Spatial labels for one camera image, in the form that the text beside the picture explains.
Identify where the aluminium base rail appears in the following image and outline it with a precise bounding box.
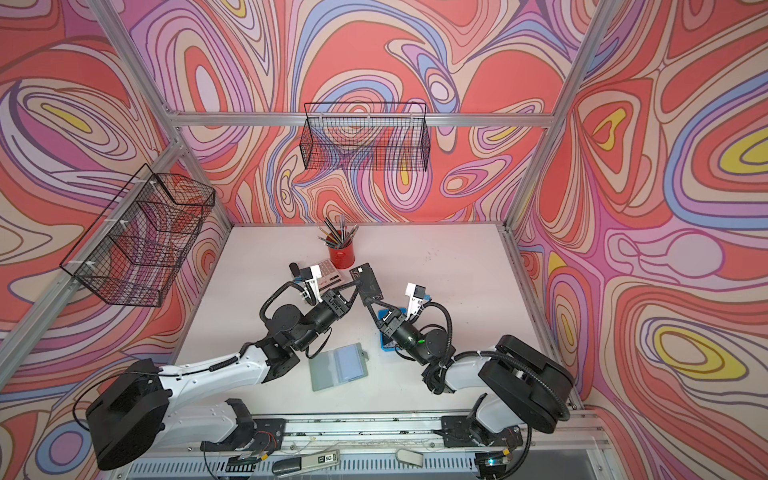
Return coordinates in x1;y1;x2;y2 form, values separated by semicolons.
119;410;607;457

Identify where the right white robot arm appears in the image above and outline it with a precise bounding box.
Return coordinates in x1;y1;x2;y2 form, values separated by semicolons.
364;299;574;448

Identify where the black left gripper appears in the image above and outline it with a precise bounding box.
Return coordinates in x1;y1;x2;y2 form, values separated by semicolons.
291;282;362;356

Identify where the pens and pencils bunch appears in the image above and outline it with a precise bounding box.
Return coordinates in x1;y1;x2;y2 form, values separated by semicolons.
321;218;359;250

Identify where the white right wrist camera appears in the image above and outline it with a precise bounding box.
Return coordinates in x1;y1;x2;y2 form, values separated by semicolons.
405;283;431;318

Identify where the red metal pen cup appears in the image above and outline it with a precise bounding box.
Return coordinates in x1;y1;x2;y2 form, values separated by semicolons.
328;241;356;270

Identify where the black wire basket wall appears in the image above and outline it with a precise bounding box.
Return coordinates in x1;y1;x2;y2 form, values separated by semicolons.
299;100;431;172
59;164;216;307

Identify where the small grey oval object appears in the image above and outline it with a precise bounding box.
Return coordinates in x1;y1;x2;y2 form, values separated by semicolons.
395;449;425;468

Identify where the black VIP credit card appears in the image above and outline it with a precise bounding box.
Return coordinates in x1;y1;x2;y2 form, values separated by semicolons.
349;263;384;304

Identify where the green card holder wallet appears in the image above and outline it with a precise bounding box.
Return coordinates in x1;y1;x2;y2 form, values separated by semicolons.
309;343;368;392

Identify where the black wire basket left wall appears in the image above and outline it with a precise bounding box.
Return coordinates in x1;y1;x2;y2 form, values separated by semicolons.
59;164;216;307

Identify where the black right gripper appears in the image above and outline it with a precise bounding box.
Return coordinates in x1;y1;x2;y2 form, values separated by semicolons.
367;298;432;367

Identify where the grey remote device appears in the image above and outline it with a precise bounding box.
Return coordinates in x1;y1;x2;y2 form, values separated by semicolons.
271;450;340;478

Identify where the black wire basket back wall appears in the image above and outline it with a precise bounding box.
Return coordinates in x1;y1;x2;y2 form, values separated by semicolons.
299;100;431;172

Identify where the pink calculator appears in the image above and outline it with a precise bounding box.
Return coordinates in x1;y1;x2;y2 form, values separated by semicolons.
318;259;343;291

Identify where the blue plastic card tray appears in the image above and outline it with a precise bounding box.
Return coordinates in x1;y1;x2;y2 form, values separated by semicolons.
378;308;407;351

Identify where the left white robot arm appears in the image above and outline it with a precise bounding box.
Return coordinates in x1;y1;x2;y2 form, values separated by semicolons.
86;283;355;471

